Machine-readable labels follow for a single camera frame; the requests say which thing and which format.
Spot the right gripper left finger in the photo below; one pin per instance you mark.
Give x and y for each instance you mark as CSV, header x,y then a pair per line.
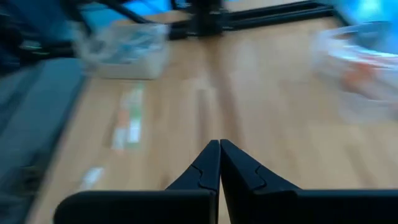
x,y
155,207

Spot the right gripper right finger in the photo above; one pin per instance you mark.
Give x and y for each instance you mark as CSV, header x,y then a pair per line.
x,y
295,208

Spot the blue toothbrush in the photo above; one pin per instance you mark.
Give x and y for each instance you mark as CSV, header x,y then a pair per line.
x,y
91,178

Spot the orange toothbrush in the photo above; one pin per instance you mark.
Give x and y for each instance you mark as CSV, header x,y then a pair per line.
x,y
121,127

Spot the green toothbrush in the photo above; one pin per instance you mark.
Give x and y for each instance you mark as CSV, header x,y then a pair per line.
x,y
135,118

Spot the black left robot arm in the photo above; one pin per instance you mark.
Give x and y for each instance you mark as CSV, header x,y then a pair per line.
x,y
206,18

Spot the clear plastic container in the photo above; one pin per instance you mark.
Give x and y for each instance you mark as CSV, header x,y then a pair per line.
x,y
357,71

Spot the clear shallow plastic tray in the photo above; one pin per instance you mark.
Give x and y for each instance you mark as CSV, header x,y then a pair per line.
x,y
124,53

